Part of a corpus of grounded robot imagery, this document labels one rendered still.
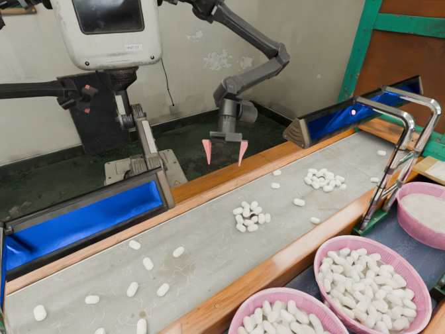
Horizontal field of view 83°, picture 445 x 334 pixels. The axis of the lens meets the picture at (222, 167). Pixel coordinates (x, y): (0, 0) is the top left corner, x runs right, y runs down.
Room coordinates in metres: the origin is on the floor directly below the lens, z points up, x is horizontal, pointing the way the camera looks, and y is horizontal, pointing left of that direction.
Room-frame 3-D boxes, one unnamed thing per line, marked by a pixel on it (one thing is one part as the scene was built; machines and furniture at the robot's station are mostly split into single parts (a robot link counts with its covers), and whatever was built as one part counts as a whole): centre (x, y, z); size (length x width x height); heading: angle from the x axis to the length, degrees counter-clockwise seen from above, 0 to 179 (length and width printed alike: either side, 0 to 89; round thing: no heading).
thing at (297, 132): (0.73, -0.44, 1.08); 0.62 x 0.08 x 0.07; 124
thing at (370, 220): (0.67, -0.48, 0.90); 0.20 x 0.19 x 0.45; 124
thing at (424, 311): (0.35, -0.37, 0.72); 0.27 x 0.27 x 0.10
